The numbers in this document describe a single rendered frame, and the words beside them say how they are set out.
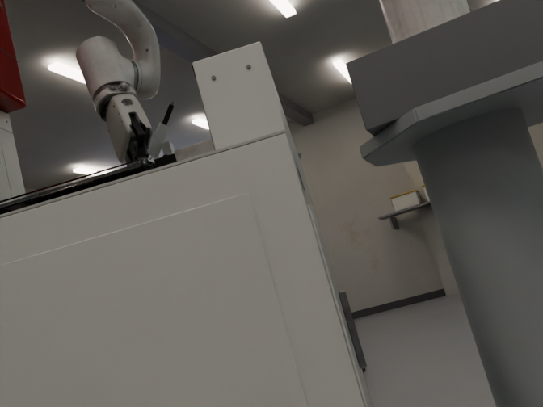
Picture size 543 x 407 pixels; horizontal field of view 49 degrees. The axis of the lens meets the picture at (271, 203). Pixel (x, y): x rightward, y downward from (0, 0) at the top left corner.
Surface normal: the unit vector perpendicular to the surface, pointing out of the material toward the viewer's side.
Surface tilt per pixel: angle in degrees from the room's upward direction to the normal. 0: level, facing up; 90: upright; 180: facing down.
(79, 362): 90
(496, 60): 90
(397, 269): 90
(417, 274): 90
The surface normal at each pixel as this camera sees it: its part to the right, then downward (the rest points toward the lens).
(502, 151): 0.07, -0.19
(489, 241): -0.53, 0.00
